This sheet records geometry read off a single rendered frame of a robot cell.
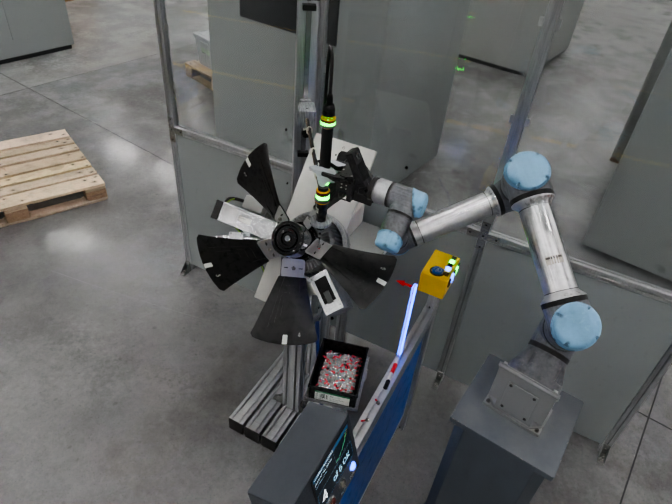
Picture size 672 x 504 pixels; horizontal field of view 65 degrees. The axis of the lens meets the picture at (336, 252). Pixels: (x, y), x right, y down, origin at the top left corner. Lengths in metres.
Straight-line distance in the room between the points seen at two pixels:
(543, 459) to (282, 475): 0.77
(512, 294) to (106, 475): 1.97
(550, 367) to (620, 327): 0.99
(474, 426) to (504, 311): 1.04
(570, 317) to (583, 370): 1.29
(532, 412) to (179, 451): 1.67
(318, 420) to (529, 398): 0.62
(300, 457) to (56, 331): 2.34
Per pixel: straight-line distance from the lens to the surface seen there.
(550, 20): 2.04
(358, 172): 1.54
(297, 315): 1.83
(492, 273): 2.47
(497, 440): 1.64
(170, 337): 3.16
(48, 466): 2.84
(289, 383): 2.55
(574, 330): 1.45
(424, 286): 1.98
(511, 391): 1.61
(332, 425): 1.26
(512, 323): 2.62
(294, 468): 1.21
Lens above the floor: 2.30
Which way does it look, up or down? 38 degrees down
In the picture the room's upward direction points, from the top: 6 degrees clockwise
